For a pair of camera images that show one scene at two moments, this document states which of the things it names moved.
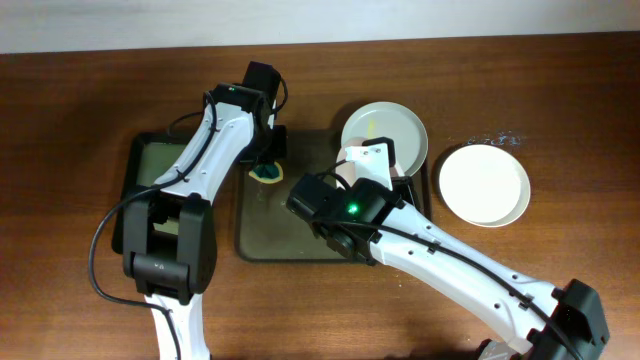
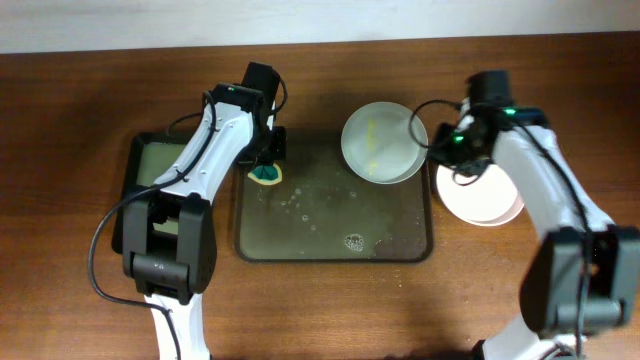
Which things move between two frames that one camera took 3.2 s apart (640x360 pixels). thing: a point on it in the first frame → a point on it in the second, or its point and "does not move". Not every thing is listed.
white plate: [346, 175] → [488, 200]
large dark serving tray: [267, 229] does not move
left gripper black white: [280, 152] does not move
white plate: [394, 121] does not move
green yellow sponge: [268, 173] does not move
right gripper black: [403, 185] → [441, 153]
